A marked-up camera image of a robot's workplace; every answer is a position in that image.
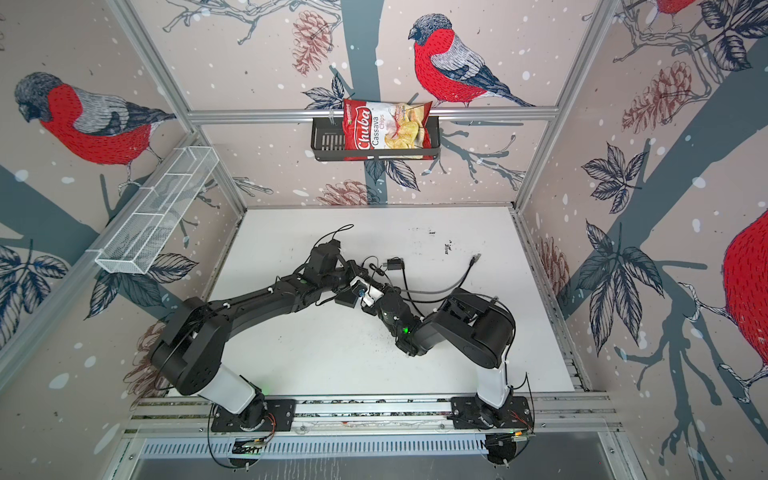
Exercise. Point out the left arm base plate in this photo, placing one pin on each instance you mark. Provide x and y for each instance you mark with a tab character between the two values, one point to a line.
255	415

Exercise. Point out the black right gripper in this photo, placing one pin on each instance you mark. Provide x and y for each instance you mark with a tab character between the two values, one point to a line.
386	293

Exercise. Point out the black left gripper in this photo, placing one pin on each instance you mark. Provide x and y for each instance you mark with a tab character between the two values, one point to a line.
353	269

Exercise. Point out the black power adapter with cord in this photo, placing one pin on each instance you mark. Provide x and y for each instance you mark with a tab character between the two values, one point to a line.
382	270

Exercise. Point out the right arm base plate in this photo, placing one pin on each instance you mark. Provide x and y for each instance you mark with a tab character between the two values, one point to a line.
473	413

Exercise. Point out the red cassava chips bag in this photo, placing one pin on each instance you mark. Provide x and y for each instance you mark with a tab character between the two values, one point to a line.
369	126

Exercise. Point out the black wall basket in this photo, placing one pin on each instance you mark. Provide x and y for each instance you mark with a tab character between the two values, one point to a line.
328	144

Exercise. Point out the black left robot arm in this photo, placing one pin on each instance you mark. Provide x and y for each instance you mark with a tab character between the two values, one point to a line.
188	353

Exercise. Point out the black network switch box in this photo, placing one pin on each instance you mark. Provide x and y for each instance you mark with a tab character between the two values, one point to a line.
348	298

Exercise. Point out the white wire mesh shelf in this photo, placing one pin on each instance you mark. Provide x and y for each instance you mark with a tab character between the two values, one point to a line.
141	237

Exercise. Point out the aluminium mounting rail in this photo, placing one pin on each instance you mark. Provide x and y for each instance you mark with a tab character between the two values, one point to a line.
376	415

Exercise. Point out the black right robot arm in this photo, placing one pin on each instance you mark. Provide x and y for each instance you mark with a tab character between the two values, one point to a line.
478	326

